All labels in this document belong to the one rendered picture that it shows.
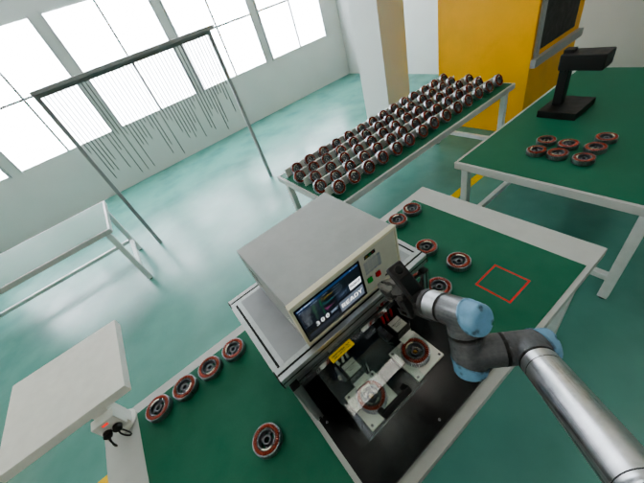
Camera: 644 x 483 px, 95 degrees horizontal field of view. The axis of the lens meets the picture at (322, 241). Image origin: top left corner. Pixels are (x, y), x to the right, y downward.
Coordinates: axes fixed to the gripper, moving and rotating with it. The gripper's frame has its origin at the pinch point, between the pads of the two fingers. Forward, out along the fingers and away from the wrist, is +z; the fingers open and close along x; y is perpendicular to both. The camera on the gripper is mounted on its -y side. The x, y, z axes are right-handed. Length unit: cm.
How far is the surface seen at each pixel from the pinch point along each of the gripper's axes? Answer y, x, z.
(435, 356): 44.6, 8.5, 6.3
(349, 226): -17.2, 5.7, 12.3
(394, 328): 26.5, 1.6, 12.2
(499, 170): 26, 140, 53
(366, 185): -2, 84, 114
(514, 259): 45, 74, 12
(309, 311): -6.2, -23.7, 3.3
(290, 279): -15.8, -21.8, 9.2
